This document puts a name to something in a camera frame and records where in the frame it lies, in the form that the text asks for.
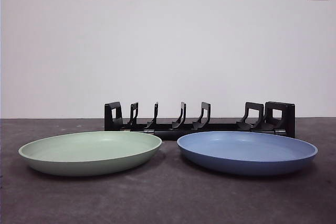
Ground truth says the blue round plate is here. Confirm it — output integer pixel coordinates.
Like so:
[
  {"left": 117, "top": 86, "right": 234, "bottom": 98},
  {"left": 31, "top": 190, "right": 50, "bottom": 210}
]
[{"left": 176, "top": 131, "right": 318, "bottom": 176}]

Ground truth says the green round plate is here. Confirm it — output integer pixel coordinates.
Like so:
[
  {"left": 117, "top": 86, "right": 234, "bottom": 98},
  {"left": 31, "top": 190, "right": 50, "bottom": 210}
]
[{"left": 17, "top": 130, "right": 163, "bottom": 177}]

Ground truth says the black plate rack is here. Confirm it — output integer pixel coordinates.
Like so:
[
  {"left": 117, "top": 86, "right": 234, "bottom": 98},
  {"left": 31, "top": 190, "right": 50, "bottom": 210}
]
[{"left": 103, "top": 101, "right": 296, "bottom": 141}]

